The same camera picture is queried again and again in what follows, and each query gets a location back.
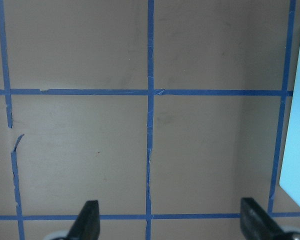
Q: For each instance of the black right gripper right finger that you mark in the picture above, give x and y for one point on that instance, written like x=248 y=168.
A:
x=256 y=224

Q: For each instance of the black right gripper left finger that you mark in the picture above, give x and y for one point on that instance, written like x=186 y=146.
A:
x=87 y=225

